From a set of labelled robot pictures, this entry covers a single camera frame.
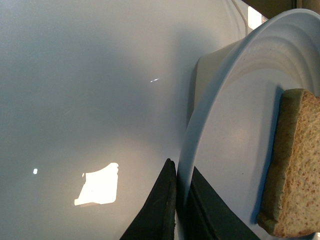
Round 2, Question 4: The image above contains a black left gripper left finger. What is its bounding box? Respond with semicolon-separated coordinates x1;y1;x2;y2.
121;158;177;240

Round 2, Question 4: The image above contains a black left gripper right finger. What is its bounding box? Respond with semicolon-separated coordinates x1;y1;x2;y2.
185;168;259;240

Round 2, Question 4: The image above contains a light blue round plate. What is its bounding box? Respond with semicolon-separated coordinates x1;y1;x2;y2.
177;9;320;240

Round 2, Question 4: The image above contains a slice of brown bread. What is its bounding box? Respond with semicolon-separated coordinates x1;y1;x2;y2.
257;88;320;238

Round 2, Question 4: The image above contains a white chrome toaster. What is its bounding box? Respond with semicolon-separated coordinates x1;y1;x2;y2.
186;40;240;125

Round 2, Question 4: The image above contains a white toaster power cable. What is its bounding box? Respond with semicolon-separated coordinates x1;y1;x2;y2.
230;0;249;36

